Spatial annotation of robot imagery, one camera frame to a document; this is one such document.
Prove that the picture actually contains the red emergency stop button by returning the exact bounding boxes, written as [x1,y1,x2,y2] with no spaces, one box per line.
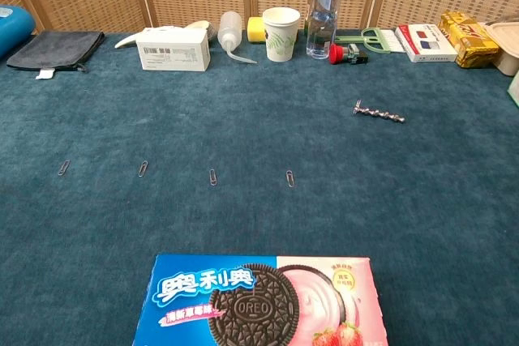
[328,43,369,66]

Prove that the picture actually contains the teal carpet table cover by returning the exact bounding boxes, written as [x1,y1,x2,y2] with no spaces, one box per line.
[0,29,519,346]

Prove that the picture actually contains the yellow snack package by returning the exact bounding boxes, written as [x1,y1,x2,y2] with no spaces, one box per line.
[437,10,500,69]

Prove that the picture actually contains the leaf print paper cup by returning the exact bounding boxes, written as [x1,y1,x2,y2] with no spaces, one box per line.
[262,6,302,63]

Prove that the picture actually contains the yellow sponge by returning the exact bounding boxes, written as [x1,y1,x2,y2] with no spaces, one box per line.
[247,16,268,44]

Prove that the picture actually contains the white box red blue squares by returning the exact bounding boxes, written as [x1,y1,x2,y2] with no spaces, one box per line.
[395,23,458,63]

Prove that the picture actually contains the clear water bottle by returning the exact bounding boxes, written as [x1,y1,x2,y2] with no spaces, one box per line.
[306,0,345,60]

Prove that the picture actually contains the blue detergent bottle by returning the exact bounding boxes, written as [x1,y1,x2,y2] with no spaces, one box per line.
[0,5,36,59]

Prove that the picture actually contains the silver metal rod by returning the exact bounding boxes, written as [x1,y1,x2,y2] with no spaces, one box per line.
[352,105,406,124]

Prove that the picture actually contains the green hand brush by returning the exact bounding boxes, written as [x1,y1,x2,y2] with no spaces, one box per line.
[334,28,406,54]

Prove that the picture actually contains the translucent squeeze wash bottle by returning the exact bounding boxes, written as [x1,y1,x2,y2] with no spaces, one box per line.
[217,11,258,65]

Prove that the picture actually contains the white barcode carton box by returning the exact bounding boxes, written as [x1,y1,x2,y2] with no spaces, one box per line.
[135,28,212,72]

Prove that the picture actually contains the dark grey zip pouch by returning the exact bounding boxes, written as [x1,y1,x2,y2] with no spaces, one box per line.
[6,30,105,80]

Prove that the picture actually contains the green tissue box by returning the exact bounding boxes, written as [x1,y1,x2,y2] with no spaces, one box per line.
[507,74,519,110]

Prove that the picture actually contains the blue pink Oreo box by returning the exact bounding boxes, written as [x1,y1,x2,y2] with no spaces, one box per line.
[132,254,389,346]

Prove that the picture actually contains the beige lidded food container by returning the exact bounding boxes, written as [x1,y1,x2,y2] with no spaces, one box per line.
[482,21,519,78]

